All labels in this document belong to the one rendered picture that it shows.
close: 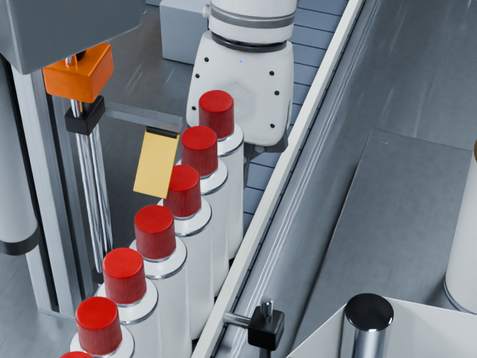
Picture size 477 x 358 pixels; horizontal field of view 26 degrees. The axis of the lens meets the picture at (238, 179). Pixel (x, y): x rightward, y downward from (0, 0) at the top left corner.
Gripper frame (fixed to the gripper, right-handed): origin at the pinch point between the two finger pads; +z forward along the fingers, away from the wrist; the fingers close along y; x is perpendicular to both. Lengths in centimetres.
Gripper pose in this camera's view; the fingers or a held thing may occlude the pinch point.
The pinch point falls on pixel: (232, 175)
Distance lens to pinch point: 108.6
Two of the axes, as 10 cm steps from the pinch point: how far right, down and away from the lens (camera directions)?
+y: 9.5, 2.3, -2.2
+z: -1.1, 8.9, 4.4
